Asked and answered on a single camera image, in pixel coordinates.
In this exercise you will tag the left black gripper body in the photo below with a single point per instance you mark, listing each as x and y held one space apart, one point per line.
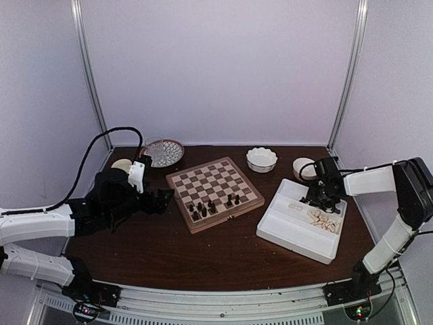
147 206

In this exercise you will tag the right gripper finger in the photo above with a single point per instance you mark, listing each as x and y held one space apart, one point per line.
310 200
330 208

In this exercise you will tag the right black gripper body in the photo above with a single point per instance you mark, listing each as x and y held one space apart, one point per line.
321 196

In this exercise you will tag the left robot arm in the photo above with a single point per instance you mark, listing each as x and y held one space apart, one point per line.
113 199

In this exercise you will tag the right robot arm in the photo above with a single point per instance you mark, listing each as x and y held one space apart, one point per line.
407 184

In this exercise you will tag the white chess piece lone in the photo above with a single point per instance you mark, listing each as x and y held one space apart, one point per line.
295 207

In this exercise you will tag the light chess pieces pile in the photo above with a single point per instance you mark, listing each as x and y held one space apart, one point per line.
324 221

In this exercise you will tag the wooden chess board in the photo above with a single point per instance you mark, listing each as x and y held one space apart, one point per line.
213 180

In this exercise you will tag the cream round bowl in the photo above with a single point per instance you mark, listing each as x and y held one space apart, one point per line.
304 171

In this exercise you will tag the white foam tray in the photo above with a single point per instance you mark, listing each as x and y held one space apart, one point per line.
292 230

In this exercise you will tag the cream ribbed mug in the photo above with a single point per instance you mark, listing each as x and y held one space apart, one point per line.
122 164

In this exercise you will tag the clear drinking glass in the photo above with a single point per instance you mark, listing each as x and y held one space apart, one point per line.
154 147

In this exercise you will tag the white fluted bowl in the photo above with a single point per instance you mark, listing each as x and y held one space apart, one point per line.
261 160

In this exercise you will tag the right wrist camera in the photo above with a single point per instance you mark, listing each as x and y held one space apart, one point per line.
326 167

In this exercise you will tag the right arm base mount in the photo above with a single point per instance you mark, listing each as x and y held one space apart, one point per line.
357 305

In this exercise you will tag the front aluminium rail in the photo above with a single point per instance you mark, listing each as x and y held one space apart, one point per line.
297 305

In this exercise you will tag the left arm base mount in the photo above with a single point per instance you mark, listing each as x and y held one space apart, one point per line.
91 299

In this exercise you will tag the right aluminium frame post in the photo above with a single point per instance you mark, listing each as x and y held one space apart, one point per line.
353 62

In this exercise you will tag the aluminium frame post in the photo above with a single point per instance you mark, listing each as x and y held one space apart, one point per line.
77 16
353 62

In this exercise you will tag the left aluminium frame post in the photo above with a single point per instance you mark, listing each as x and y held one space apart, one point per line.
77 16

